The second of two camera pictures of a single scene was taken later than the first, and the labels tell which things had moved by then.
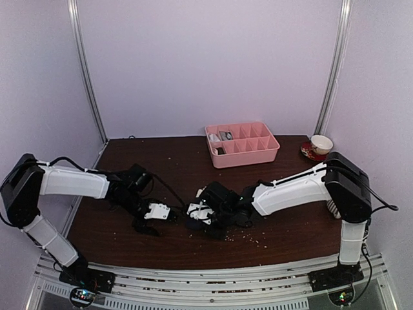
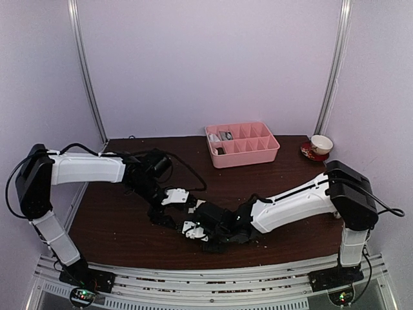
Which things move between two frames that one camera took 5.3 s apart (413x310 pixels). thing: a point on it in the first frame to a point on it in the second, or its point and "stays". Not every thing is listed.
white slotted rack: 270,289 stays
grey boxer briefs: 225,135 stays
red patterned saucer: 306,149 stays
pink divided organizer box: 241,144 stays
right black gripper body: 223,217 to 221,238
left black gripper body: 131,201 to 146,188
